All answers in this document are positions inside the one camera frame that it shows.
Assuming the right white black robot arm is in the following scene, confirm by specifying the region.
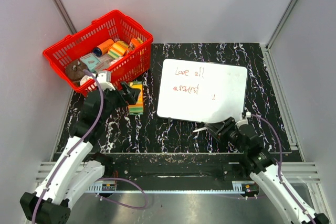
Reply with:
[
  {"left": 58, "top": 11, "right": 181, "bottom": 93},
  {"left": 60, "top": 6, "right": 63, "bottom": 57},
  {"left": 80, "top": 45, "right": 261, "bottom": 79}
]
[{"left": 204, "top": 117, "right": 330, "bottom": 223}]

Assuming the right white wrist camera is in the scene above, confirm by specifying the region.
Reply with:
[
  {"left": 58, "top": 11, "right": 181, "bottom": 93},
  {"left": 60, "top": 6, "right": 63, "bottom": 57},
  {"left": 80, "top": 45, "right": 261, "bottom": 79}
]
[{"left": 235, "top": 110, "right": 251, "bottom": 128}]

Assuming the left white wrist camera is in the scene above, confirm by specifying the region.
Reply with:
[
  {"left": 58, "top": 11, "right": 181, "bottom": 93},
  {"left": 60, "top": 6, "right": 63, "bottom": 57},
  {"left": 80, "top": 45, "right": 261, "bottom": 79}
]
[{"left": 96, "top": 70, "right": 115, "bottom": 90}]

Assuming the teal small box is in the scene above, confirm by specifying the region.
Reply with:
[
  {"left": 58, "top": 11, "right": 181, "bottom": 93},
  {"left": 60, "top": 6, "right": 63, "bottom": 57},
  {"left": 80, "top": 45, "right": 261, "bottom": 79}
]
[{"left": 80, "top": 53, "right": 100, "bottom": 72}]

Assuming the white whiteboard black frame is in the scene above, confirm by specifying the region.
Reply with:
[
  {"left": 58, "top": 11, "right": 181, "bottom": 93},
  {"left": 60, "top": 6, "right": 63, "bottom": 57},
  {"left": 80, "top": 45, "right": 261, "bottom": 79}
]
[{"left": 157, "top": 59, "right": 248, "bottom": 123}]

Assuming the red capped whiteboard marker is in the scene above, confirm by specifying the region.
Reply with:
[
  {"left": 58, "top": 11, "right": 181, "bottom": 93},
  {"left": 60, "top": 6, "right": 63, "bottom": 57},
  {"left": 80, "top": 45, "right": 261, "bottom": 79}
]
[{"left": 193, "top": 127, "right": 207, "bottom": 133}]

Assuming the stacked colourful sponge pack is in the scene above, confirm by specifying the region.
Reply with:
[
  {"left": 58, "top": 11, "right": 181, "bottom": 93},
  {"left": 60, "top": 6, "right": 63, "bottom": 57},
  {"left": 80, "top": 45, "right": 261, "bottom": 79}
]
[{"left": 128, "top": 81, "right": 144, "bottom": 116}]

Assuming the pink white packet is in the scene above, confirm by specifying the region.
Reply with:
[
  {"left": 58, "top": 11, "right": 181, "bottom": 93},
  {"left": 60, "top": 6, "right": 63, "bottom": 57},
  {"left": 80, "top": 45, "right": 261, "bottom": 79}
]
[{"left": 94, "top": 54, "right": 124, "bottom": 73}]

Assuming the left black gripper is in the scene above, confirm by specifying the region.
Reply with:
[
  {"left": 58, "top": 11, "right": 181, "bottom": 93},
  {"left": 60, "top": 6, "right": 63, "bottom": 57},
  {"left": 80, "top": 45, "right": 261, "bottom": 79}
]
[{"left": 99, "top": 81, "right": 140, "bottom": 122}]

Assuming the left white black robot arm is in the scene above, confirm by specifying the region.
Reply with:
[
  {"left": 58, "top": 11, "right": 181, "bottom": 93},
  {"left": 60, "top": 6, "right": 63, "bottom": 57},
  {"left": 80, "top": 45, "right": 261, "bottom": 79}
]
[{"left": 19, "top": 82, "right": 141, "bottom": 223}]

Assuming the orange snack box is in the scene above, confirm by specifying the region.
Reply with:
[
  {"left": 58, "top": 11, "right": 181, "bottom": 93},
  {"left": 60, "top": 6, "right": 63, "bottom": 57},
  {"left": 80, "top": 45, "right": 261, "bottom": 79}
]
[{"left": 127, "top": 37, "right": 143, "bottom": 54}]

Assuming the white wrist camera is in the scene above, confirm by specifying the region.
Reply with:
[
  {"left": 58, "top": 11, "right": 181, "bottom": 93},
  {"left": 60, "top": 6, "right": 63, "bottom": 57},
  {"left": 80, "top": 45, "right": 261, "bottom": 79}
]
[
  {"left": 96, "top": 70, "right": 115, "bottom": 90},
  {"left": 235, "top": 110, "right": 251, "bottom": 128}
]

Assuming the white round container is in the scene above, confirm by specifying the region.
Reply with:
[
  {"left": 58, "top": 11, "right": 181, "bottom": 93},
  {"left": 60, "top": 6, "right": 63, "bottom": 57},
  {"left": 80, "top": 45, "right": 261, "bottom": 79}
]
[{"left": 80, "top": 74, "right": 96, "bottom": 86}]

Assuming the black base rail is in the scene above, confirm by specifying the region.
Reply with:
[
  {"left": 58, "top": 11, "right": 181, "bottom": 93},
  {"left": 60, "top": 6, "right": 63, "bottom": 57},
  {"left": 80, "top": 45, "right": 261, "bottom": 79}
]
[{"left": 85, "top": 153, "right": 272, "bottom": 179}]

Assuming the red plastic shopping basket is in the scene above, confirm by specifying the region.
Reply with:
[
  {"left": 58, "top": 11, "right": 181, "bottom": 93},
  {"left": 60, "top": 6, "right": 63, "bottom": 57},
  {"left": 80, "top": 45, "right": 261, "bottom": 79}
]
[{"left": 43, "top": 10, "right": 154, "bottom": 96}]

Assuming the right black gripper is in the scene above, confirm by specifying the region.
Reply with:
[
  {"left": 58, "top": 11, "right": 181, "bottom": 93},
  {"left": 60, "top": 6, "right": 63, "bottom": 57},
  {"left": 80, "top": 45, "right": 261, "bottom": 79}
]
[{"left": 205, "top": 116, "right": 247, "bottom": 153}]

